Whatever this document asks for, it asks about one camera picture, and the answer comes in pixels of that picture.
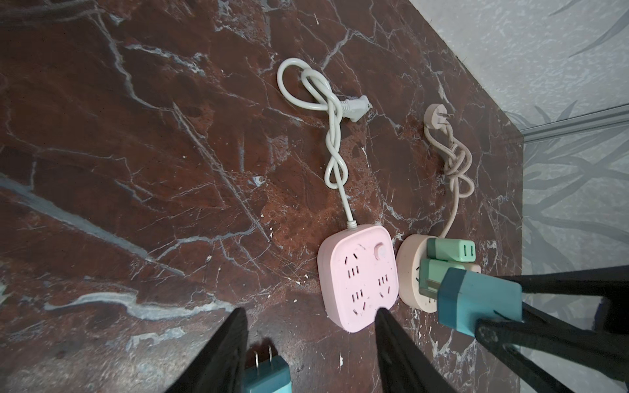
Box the aluminium cage frame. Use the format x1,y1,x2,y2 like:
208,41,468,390
522,105,628,143

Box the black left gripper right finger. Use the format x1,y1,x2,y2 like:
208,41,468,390
374,308,455,392

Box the mint green charger cube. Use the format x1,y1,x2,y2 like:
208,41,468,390
419,259,468,299

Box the beige three-pin plug cable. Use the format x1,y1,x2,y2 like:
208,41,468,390
423,102,476,239

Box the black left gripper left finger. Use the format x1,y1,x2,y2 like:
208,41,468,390
166,307,248,393

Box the pink square power strip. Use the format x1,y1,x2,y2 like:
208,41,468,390
317,224,399,333

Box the beige round power strip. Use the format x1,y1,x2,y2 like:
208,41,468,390
395,233,483,314

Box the light green charger cube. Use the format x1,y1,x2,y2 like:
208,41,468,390
427,237,476,263

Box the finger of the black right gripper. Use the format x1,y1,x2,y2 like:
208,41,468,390
475,303,628,392
499,265,628,297

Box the beige pink charger cube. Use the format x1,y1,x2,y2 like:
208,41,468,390
465,263,482,273

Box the white two-pin plug cable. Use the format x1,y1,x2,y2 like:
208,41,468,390
276,57,373,229

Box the teal charger cube with cable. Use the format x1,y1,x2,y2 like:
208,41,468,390
244,346,293,393

